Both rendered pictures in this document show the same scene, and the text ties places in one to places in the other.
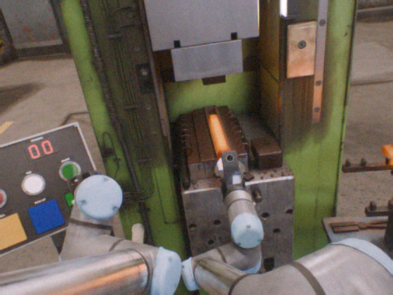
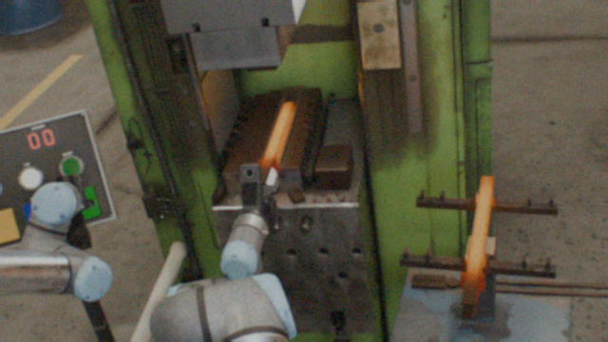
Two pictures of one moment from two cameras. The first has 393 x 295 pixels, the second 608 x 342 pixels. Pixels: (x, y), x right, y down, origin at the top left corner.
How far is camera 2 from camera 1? 0.85 m
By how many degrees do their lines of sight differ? 14
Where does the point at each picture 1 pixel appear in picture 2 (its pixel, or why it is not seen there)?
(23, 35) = not seen: outside the picture
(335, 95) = (441, 97)
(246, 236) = (233, 267)
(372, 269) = (258, 300)
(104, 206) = (53, 213)
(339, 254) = (238, 284)
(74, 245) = (27, 244)
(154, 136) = (193, 129)
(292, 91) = (375, 86)
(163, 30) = (180, 11)
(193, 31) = (214, 15)
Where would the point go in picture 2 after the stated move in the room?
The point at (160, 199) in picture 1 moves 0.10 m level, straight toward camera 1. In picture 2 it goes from (206, 213) to (201, 235)
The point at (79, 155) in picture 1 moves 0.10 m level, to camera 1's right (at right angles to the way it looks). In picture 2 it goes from (84, 149) to (121, 148)
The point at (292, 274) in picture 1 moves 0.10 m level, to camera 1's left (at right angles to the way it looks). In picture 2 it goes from (188, 294) to (133, 294)
